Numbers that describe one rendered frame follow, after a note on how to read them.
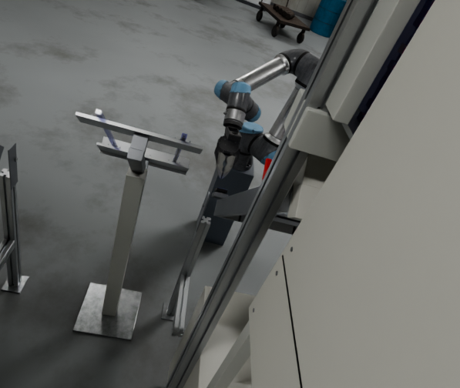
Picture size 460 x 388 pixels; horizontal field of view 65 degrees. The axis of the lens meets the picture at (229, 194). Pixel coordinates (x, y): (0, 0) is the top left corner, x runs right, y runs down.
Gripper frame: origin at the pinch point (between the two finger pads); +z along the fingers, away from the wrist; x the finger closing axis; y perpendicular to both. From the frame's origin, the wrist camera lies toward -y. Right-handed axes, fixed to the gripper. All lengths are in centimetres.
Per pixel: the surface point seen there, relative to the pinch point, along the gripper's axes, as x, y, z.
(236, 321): -12, -17, 46
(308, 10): -222, 669, -548
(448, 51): -1, -101, 0
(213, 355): -5, -26, 54
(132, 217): 26.8, 3.6, 21.9
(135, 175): 28.7, -8.1, 8.6
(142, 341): 12, 42, 75
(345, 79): 0, -85, -3
